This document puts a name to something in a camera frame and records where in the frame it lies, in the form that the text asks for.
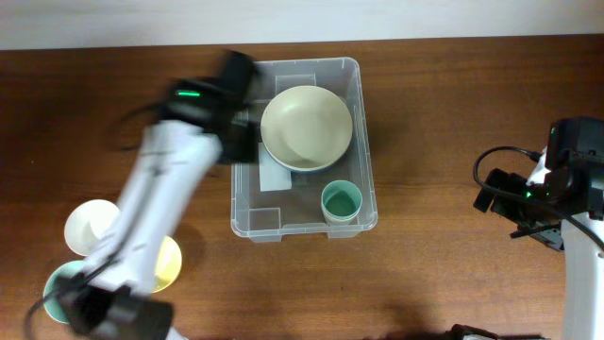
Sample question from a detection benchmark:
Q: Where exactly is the cream bowl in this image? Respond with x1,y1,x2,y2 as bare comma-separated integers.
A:
260,85,353,169

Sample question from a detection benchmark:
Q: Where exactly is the dark blue bowl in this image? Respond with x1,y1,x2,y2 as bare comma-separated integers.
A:
277,157,347,174

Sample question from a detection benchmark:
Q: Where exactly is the mint green cup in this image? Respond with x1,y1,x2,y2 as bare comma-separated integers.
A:
321,180,363,218

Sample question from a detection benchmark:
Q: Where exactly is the yellow small bowl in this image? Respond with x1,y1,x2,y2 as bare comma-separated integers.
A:
153,236,182,293

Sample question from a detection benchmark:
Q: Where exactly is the white small bowl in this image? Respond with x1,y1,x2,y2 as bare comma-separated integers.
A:
64,199,120,257

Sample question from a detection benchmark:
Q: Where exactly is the mint green small bowl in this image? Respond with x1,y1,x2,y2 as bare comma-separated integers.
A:
43,260,84,324

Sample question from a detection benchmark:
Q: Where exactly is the cream cup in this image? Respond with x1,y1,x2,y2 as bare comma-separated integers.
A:
325,215,357,227

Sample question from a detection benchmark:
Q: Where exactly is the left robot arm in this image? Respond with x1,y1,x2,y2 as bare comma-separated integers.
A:
55,75,258,340

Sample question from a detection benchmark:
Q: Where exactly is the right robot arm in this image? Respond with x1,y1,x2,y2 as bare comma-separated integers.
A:
473,117,603,339

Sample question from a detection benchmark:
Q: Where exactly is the clear plastic storage bin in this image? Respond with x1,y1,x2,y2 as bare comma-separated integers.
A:
230,57,378,243

